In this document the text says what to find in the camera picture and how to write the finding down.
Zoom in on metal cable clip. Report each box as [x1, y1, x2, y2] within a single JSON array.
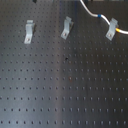
[[61, 17, 73, 39], [106, 18, 118, 40], [24, 20, 35, 44]]

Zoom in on white cable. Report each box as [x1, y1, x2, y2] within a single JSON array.
[[78, 0, 128, 35]]

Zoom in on right metal cable clip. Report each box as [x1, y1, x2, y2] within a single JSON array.
[[106, 18, 118, 40]]

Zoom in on middle metal cable clip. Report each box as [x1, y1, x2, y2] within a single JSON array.
[[61, 17, 73, 39]]

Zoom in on left metal cable clip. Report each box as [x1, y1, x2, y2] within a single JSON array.
[[24, 20, 35, 44]]

